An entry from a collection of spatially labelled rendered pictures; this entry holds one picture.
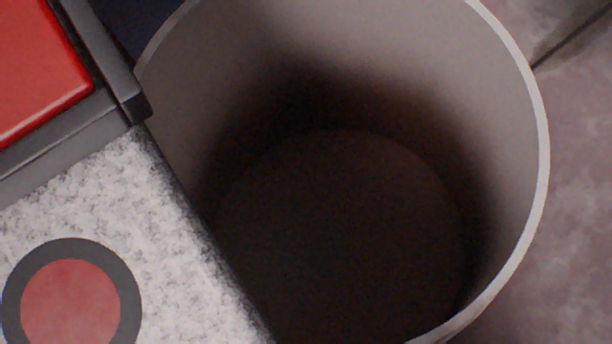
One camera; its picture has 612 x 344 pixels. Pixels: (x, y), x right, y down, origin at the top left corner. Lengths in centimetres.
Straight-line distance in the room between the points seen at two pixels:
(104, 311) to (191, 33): 65
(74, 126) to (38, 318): 4
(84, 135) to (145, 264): 3
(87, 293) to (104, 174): 3
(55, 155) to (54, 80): 2
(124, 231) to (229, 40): 70
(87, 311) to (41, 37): 6
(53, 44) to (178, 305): 6
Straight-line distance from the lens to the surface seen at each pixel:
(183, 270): 26
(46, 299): 26
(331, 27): 99
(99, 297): 26
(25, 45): 26
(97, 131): 26
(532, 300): 119
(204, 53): 94
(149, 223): 26
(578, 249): 121
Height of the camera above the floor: 117
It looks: 75 degrees down
